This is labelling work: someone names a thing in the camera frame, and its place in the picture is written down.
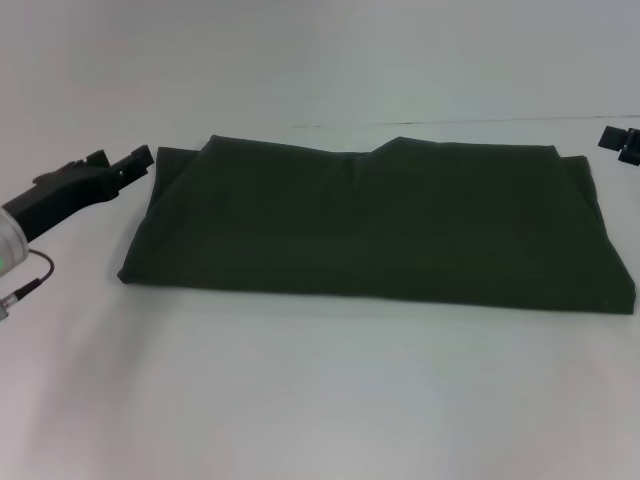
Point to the dark green shirt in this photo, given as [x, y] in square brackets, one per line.
[375, 225]

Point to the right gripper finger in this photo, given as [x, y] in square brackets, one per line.
[620, 142]

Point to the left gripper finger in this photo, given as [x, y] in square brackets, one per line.
[132, 162]

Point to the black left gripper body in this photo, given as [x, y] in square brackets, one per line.
[60, 195]

